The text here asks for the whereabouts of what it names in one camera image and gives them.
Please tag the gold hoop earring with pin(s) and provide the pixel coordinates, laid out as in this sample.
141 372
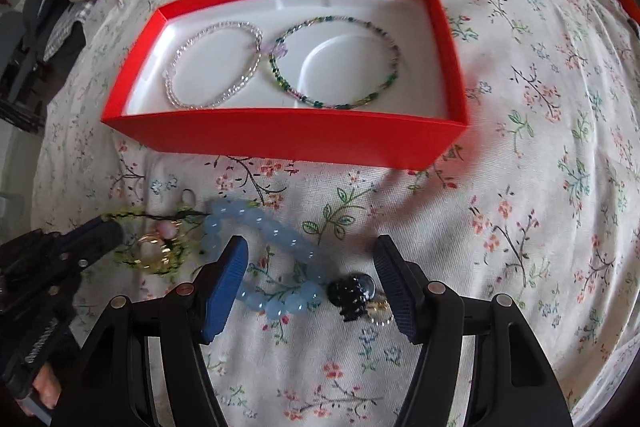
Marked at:
150 239
183 198

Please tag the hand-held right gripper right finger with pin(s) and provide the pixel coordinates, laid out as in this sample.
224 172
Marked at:
395 292

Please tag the person's left hand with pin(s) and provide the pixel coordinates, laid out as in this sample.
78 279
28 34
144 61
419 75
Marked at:
46 387

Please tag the floral bedsheet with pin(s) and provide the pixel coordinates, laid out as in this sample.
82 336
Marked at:
525 157

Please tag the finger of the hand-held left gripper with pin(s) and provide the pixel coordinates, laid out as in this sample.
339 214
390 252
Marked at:
97 237

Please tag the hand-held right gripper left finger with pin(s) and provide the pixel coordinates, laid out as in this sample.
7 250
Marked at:
227 292

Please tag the red jewelry box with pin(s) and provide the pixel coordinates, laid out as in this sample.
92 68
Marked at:
300 137

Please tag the dark bead ornament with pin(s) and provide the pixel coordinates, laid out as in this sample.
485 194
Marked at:
350 294

